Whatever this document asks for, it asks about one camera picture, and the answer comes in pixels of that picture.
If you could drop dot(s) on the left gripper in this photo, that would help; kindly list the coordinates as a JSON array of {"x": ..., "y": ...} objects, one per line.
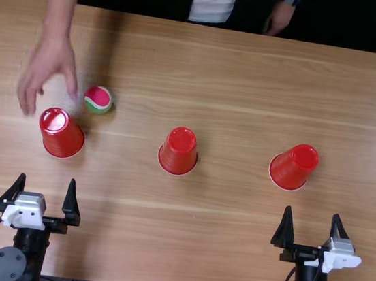
[{"x": 54, "y": 225}]

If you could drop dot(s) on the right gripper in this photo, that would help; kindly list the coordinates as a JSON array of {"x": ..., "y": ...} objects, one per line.
[{"x": 301, "y": 253}]

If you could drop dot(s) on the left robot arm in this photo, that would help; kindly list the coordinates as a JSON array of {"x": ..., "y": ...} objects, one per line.
[{"x": 29, "y": 248}]

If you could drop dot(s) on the red cup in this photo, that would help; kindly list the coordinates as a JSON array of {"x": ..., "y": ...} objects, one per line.
[
  {"x": 61, "y": 135},
  {"x": 178, "y": 151},
  {"x": 292, "y": 167}
]

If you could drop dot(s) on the yellow ball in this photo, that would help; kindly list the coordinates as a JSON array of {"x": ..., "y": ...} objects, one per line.
[{"x": 99, "y": 99}]

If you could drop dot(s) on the person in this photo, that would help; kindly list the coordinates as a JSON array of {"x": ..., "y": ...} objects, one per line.
[{"x": 51, "y": 62}]

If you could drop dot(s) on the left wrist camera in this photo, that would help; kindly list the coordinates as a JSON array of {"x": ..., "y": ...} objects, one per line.
[{"x": 26, "y": 210}]

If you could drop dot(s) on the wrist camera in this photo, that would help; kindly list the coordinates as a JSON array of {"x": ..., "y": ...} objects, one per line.
[
  {"x": 26, "y": 210},
  {"x": 338, "y": 255}
]

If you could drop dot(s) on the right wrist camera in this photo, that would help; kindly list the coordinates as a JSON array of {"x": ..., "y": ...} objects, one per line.
[{"x": 338, "y": 255}]

